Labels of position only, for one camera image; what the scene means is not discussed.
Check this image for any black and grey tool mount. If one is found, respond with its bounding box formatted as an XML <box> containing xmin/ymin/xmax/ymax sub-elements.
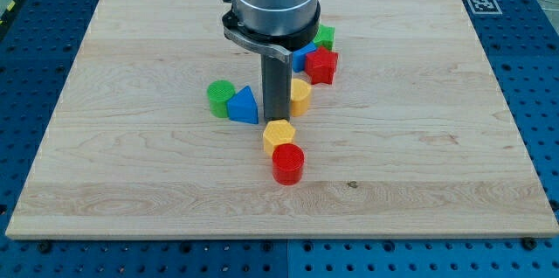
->
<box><xmin>222</xmin><ymin>4</ymin><xmax>321</xmax><ymax>63</ymax></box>

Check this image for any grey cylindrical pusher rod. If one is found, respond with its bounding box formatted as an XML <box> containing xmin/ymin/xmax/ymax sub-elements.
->
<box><xmin>261</xmin><ymin>55</ymin><xmax>292</xmax><ymax>122</ymax></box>

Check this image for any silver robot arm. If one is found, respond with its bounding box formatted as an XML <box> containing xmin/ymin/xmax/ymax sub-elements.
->
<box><xmin>222</xmin><ymin>0</ymin><xmax>321</xmax><ymax>122</ymax></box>

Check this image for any red star block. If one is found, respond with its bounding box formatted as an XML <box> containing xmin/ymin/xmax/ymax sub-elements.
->
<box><xmin>304</xmin><ymin>46</ymin><xmax>339</xmax><ymax>85</ymax></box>

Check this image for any green star block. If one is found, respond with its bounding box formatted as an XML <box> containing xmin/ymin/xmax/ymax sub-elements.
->
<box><xmin>313</xmin><ymin>24</ymin><xmax>335</xmax><ymax>51</ymax></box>

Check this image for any blue cube block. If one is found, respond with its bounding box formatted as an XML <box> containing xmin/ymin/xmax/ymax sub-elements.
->
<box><xmin>293</xmin><ymin>42</ymin><xmax>317</xmax><ymax>73</ymax></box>

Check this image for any yellow cylinder block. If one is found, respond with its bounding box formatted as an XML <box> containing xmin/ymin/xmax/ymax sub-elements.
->
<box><xmin>290</xmin><ymin>79</ymin><xmax>312</xmax><ymax>116</ymax></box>

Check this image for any blue triangle block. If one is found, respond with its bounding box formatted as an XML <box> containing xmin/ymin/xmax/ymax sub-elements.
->
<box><xmin>227</xmin><ymin>86</ymin><xmax>259</xmax><ymax>124</ymax></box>

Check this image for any yellow hexagon block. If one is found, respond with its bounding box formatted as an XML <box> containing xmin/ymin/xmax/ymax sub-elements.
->
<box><xmin>262</xmin><ymin>120</ymin><xmax>296</xmax><ymax>156</ymax></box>

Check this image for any green cylinder block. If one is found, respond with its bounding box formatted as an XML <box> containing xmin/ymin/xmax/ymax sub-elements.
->
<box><xmin>206</xmin><ymin>80</ymin><xmax>236</xmax><ymax>118</ymax></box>

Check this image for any red cylinder block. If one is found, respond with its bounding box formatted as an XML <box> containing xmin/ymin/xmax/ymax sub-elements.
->
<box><xmin>272</xmin><ymin>143</ymin><xmax>305</xmax><ymax>185</ymax></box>

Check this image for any light wooden board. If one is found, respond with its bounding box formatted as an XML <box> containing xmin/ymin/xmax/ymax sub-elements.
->
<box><xmin>6</xmin><ymin>0</ymin><xmax>558</xmax><ymax>240</ymax></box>

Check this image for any white fiducial marker tag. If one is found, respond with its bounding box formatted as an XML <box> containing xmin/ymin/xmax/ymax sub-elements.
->
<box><xmin>466</xmin><ymin>0</ymin><xmax>502</xmax><ymax>15</ymax></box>

